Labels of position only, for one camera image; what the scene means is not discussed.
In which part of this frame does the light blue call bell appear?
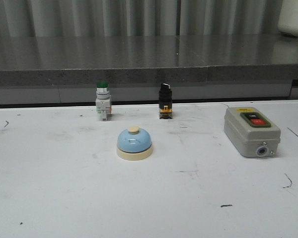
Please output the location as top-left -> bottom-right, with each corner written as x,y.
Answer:
116,125 -> 153,161

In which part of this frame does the grey stone counter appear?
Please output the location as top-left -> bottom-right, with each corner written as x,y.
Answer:
0,34 -> 298,87

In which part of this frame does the white rice cooker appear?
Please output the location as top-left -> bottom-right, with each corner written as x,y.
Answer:
278,0 -> 298,37

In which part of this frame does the black selector switch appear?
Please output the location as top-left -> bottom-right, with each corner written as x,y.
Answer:
158,83 -> 172,119

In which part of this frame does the green pushbutton switch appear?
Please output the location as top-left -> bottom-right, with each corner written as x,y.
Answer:
95,81 -> 111,121

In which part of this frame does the grey on off switch box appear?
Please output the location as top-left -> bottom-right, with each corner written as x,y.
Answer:
224,107 -> 281,158

